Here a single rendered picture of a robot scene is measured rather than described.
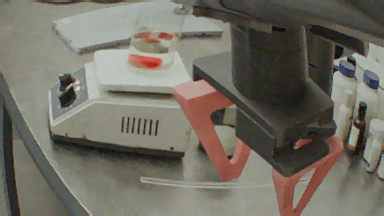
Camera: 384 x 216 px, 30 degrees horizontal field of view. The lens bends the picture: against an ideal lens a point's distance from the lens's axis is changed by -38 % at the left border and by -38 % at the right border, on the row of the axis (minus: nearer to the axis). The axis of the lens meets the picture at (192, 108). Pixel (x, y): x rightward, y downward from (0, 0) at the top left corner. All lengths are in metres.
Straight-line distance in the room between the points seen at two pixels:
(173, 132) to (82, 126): 0.12
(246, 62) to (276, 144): 0.05
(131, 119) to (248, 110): 0.60
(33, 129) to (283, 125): 0.69
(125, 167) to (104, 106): 0.08
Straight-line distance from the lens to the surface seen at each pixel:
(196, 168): 1.23
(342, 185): 1.23
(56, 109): 1.23
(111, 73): 1.22
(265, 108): 0.62
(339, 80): 1.39
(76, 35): 1.60
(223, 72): 0.65
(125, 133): 1.22
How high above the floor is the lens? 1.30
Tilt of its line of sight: 23 degrees down
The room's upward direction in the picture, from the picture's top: 10 degrees clockwise
